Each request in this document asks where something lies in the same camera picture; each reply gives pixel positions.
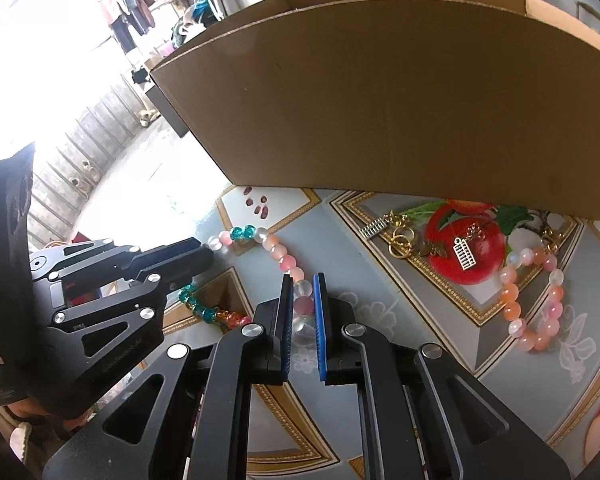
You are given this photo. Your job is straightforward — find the brown cardboard box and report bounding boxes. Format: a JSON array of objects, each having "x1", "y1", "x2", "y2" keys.
[{"x1": 150, "y1": 0, "x2": 600, "y2": 221}]

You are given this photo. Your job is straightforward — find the balcony railing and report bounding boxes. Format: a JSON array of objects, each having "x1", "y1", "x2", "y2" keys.
[{"x1": 27, "y1": 80, "x2": 143, "y2": 246}]

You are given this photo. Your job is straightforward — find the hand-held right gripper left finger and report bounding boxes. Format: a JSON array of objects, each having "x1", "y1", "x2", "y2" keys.
[{"x1": 42, "y1": 274, "x2": 293, "y2": 480}]

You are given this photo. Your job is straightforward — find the pink orange bead bracelet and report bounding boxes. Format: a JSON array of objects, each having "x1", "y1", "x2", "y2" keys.
[{"x1": 499, "y1": 227, "x2": 567, "y2": 353}]

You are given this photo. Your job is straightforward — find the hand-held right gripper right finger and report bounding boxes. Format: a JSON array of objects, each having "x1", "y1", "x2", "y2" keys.
[{"x1": 314, "y1": 272, "x2": 571, "y2": 480}]

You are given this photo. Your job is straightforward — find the pile of clothes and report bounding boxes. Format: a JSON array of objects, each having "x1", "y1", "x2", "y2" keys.
[{"x1": 170, "y1": 0, "x2": 223, "y2": 48}]

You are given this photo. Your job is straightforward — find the fruit print tablecloth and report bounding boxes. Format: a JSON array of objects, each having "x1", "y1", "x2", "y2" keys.
[{"x1": 162, "y1": 185, "x2": 600, "y2": 480}]

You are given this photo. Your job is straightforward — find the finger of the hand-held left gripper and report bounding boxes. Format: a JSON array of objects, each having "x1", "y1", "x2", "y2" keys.
[
  {"x1": 29, "y1": 237, "x2": 215, "y2": 292},
  {"x1": 45, "y1": 272, "x2": 168, "y2": 418}
]

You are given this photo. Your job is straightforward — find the pink white teal bead bracelet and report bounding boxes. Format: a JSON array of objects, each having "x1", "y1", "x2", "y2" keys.
[{"x1": 177, "y1": 225, "x2": 317, "y2": 361}]

